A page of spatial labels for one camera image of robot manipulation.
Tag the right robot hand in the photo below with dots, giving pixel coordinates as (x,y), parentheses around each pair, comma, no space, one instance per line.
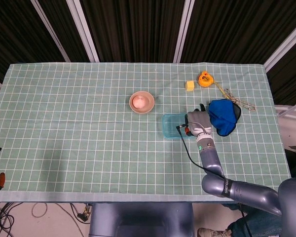
(199,122)

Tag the blue translucent lid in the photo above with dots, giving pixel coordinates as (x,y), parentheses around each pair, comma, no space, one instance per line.
(171,126)

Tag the clear plastic container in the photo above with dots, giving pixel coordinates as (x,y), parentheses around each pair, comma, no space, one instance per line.
(172,139)

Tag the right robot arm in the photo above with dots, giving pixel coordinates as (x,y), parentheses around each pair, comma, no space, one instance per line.
(212,160)

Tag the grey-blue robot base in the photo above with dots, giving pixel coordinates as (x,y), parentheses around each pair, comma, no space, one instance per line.
(140,219)

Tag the blue cloth with black trim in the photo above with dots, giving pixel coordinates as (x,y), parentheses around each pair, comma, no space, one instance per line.
(224,116)

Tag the yellow foam cube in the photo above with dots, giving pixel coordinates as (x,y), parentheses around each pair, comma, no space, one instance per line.
(190,86)

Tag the orange tape measure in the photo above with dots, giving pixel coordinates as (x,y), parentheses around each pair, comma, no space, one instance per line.
(205,79)

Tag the beige bowl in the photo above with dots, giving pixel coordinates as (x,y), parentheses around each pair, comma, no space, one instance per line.
(149,101)

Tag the green checkered tablecloth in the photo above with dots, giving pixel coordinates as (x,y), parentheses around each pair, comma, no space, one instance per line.
(64,123)

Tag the black and yellow plug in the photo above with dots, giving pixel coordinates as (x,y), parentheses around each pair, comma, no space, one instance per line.
(85,213)

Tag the beige sneaker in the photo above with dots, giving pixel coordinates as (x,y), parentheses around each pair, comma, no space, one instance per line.
(212,233)

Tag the black curtain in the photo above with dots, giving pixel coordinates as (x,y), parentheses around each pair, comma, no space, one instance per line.
(138,24)

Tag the blue jeans leg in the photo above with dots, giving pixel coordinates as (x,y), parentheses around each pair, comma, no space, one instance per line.
(261,224)

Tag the white frame post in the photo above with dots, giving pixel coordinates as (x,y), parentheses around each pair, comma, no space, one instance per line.
(286,42)
(185,29)
(82,29)

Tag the thin grey frame post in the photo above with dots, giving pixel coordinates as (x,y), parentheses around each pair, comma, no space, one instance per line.
(50,30)

